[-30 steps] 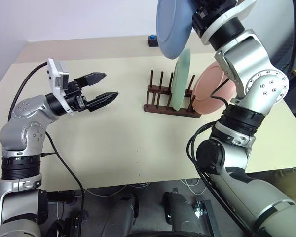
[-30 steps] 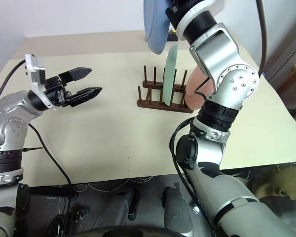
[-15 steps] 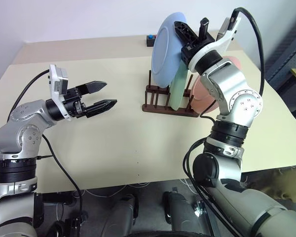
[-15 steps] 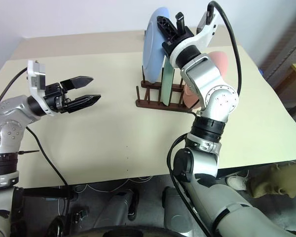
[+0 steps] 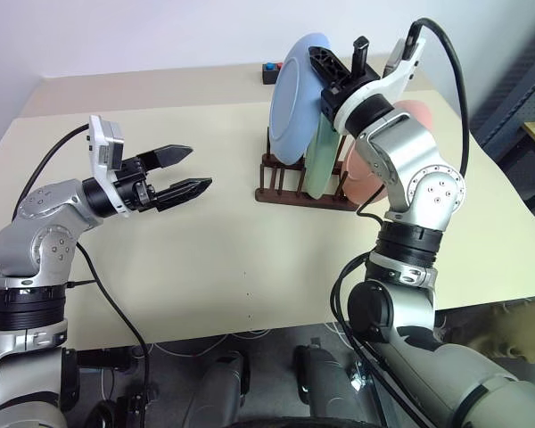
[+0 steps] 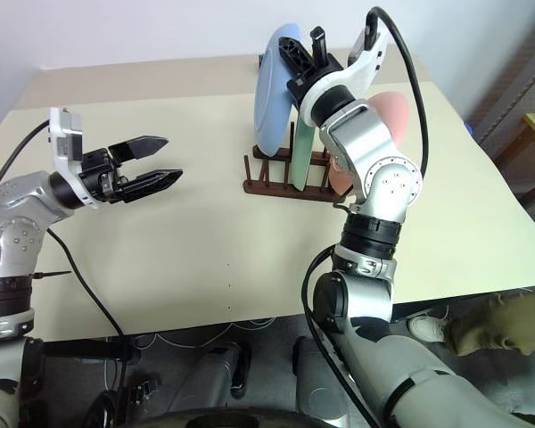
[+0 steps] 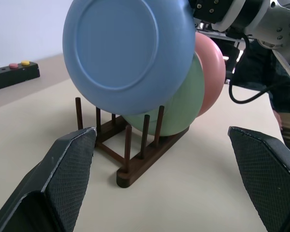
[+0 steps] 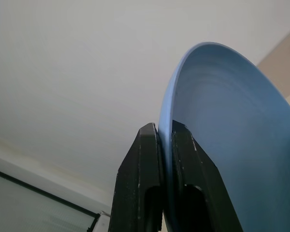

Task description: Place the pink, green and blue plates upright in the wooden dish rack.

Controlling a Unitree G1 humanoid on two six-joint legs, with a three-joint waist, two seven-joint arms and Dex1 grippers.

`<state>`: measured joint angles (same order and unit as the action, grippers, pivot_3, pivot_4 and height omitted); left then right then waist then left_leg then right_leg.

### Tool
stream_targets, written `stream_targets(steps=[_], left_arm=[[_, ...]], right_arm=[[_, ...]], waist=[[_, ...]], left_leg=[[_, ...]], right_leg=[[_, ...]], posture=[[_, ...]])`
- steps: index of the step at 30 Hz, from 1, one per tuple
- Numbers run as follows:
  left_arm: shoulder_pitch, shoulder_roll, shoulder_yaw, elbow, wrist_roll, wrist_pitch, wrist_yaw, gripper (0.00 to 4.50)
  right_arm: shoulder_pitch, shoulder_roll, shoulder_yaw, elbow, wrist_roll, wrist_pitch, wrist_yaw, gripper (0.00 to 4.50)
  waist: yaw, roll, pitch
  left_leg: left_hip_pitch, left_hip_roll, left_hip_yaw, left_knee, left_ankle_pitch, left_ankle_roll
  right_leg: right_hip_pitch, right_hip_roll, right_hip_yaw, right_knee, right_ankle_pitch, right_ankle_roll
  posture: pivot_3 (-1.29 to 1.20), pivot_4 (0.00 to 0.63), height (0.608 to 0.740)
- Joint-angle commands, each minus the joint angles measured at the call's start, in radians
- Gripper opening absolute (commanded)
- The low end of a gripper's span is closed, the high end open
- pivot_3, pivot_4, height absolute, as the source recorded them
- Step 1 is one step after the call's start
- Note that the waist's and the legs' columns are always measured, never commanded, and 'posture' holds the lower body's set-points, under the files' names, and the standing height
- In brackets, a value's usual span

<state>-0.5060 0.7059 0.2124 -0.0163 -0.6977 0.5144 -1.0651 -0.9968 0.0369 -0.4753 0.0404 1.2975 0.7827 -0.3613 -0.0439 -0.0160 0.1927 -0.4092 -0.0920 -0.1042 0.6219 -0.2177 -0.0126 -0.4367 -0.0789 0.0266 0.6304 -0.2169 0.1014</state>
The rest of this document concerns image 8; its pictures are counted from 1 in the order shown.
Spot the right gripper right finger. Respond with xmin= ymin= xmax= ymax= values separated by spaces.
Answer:
xmin=168 ymin=119 xmax=244 ymax=232

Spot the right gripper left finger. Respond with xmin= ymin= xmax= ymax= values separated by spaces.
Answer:
xmin=110 ymin=122 xmax=165 ymax=232

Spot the blue plate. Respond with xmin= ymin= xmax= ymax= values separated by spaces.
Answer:
xmin=158 ymin=41 xmax=290 ymax=232

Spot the black framed glass window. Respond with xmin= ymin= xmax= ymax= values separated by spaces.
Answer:
xmin=0 ymin=154 xmax=99 ymax=232

